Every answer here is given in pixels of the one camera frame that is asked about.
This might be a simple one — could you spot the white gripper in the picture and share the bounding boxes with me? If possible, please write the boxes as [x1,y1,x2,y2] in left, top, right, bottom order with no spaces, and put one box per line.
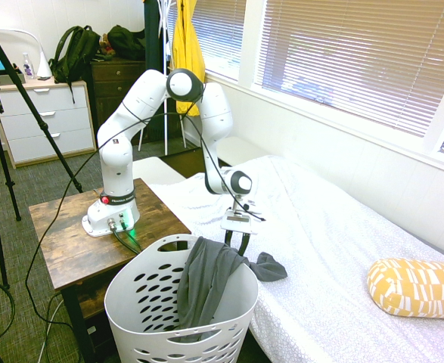
[220,196,261,256]

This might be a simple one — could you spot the dark grey garment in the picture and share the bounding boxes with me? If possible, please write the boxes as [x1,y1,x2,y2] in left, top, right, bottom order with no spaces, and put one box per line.
[175,237,289,343]

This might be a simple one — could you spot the white perforated laundry basket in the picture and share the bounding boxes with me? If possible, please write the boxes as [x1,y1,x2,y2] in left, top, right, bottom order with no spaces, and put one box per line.
[103,234,259,363]

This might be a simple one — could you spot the dark green duffel bag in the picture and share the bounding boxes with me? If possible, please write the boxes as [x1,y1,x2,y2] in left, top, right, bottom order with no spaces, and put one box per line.
[106,24,147,61]

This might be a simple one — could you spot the white dotted bed cover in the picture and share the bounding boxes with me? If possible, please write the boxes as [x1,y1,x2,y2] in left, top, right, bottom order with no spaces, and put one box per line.
[145,154,444,363]

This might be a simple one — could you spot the white coat stand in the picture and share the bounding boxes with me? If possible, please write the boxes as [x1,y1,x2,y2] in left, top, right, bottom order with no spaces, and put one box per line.
[138,0,188,157]

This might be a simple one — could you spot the rustic wooden side table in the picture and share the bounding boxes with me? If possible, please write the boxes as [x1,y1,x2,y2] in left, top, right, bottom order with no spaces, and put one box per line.
[28,177,192,363]

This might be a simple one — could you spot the yellow white patterned pillow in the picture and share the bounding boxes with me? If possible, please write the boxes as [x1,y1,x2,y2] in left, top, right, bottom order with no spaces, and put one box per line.
[366,257,444,321]

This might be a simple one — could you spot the yellow hanging jacket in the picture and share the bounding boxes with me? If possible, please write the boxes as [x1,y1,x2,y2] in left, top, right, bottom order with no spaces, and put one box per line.
[172,0,206,117]

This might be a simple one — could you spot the dark wooden dresser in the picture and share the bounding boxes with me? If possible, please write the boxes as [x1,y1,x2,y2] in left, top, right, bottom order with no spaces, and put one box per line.
[90,58,181,152]

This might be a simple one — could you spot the narrow white window blind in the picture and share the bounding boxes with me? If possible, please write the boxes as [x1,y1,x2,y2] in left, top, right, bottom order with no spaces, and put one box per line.
[166,0,247,82]

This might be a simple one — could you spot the dark hanging garment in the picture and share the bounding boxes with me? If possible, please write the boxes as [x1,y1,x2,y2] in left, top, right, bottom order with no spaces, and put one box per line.
[143,0,172,145]

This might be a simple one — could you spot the white drawer dresser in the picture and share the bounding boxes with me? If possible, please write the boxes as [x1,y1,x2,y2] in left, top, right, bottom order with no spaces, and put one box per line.
[0,79,97,170]

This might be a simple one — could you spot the wide white window blind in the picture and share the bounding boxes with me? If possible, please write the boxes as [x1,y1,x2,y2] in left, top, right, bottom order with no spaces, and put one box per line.
[253,0,444,138]

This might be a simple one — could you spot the brown stuffed toy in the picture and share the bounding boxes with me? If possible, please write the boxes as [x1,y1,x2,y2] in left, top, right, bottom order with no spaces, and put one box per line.
[98,33,116,58]

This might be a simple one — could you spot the dark green backpack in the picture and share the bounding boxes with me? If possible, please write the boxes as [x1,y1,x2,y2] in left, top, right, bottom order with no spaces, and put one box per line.
[47,25,102,104]

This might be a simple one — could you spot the white desk lamp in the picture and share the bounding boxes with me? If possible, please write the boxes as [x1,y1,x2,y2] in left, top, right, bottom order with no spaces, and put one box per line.
[2,28,53,81]

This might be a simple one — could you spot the clear plastic bottle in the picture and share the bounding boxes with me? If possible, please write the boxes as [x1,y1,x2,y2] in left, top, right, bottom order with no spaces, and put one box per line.
[21,52,37,80]

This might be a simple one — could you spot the grey storage box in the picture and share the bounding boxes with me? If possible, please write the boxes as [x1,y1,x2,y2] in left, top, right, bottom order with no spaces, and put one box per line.
[0,71,26,86]

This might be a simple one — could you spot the black base connector cables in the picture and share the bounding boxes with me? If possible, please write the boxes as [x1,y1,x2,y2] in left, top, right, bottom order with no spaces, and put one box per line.
[110,223,144,253]

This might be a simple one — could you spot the long black arm cable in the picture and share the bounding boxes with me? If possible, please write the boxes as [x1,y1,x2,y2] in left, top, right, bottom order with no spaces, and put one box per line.
[24,81,268,363]

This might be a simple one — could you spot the white floor cable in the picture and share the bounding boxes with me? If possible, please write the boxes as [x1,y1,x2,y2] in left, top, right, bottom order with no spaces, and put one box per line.
[36,298,64,363]

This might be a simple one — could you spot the black camera tripod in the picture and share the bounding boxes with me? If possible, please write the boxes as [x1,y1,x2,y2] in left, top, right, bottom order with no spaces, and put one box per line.
[0,11,84,290]

